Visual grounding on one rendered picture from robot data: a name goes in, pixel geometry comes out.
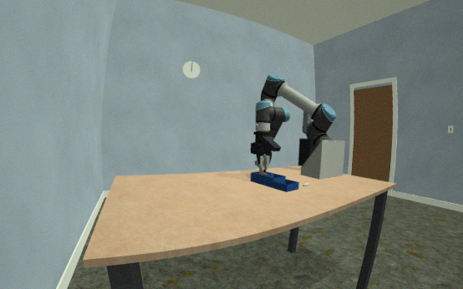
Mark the blue rack of bins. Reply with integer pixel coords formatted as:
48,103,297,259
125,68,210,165
251,171,299,192

